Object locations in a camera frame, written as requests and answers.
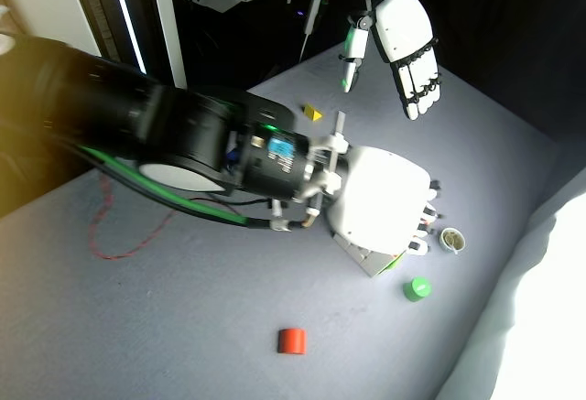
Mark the small white spoon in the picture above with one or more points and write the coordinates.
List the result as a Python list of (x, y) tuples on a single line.
[(455, 246)]

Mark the white backdrop sheet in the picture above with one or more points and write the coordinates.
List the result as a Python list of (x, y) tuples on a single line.
[(540, 304)]

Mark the small yellow wedge block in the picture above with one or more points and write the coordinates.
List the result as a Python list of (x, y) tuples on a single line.
[(312, 113)]

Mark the small white bowl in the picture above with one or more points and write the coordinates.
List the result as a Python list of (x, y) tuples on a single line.
[(453, 235)]

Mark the Rubik's cube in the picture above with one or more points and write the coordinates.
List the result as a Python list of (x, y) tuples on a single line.
[(371, 260)]

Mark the grey table cloth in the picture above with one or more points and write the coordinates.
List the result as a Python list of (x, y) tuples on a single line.
[(229, 317)]

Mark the red half-cylinder block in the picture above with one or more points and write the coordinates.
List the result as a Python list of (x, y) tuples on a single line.
[(292, 340)]

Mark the green cylinder block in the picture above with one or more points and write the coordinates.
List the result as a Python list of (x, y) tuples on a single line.
[(417, 289)]

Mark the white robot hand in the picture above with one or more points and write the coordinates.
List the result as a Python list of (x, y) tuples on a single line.
[(403, 29), (380, 194)]

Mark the white cabinet frame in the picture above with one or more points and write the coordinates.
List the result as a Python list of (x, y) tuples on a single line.
[(68, 2)]

